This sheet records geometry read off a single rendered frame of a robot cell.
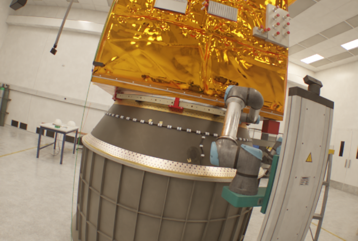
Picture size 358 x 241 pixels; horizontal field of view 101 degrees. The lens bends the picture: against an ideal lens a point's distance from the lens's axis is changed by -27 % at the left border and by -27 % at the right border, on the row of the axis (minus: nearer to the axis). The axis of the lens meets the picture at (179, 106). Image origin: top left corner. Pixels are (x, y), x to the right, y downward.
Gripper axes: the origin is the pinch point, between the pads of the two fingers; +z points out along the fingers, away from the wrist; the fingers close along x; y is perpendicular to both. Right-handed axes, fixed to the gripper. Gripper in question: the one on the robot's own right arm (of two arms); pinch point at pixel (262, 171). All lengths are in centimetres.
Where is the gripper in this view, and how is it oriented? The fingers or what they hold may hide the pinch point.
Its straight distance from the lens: 168.0
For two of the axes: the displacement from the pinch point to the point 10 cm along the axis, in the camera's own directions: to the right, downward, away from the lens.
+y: 2.2, 3.6, -9.1
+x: 8.8, 3.3, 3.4
